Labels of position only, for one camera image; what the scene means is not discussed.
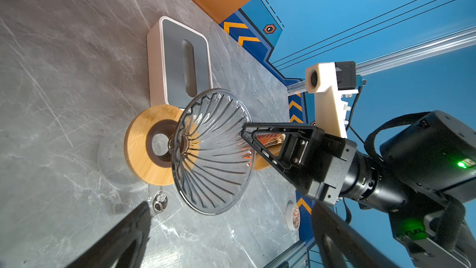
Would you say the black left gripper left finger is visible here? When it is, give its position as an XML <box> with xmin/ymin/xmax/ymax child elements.
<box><xmin>68</xmin><ymin>202</ymin><xmax>151</xmax><ymax>268</ymax></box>

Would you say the clear glass dripper cone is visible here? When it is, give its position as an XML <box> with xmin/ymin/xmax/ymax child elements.
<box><xmin>169</xmin><ymin>89</ymin><xmax>255</xmax><ymax>215</ymax></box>

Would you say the white grey tissue box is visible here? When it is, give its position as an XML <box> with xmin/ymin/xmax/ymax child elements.
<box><xmin>146</xmin><ymin>16</ymin><xmax>213</xmax><ymax>109</ymax></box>

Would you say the aluminium corner post right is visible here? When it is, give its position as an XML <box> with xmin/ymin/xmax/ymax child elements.
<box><xmin>286</xmin><ymin>25</ymin><xmax>476</xmax><ymax>96</ymax></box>

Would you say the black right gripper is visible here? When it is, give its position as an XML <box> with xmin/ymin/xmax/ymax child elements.
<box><xmin>240</xmin><ymin>123</ymin><xmax>357</xmax><ymax>206</ymax></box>

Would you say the aluminium front rail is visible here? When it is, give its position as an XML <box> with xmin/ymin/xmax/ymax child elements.
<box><xmin>265</xmin><ymin>240</ymin><xmax>315</xmax><ymax>268</ymax></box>

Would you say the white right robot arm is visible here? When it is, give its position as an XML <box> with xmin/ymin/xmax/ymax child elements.
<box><xmin>241</xmin><ymin>110</ymin><xmax>476</xmax><ymax>268</ymax></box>

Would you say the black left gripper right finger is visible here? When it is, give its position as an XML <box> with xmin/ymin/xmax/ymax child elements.
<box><xmin>311</xmin><ymin>201</ymin><xmax>397</xmax><ymax>268</ymax></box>

